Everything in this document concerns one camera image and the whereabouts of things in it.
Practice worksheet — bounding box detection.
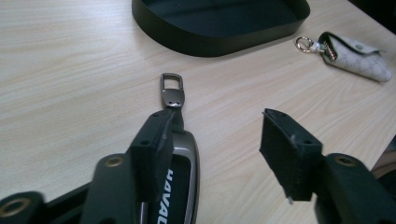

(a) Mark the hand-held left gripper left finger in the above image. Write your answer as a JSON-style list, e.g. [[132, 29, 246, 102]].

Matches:
[[78, 108, 176, 224]]

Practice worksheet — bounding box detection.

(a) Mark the black oval tray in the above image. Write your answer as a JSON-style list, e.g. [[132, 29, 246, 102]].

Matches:
[[131, 0, 311, 58]]

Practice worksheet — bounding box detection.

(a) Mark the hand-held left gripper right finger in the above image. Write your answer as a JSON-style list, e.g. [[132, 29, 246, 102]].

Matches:
[[259, 107, 396, 224]]

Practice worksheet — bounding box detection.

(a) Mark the white patterned key pouch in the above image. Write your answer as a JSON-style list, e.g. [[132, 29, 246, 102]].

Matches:
[[294, 31, 393, 84]]

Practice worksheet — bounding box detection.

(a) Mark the silver black car key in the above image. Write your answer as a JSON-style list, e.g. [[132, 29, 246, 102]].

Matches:
[[138, 72, 201, 224]]

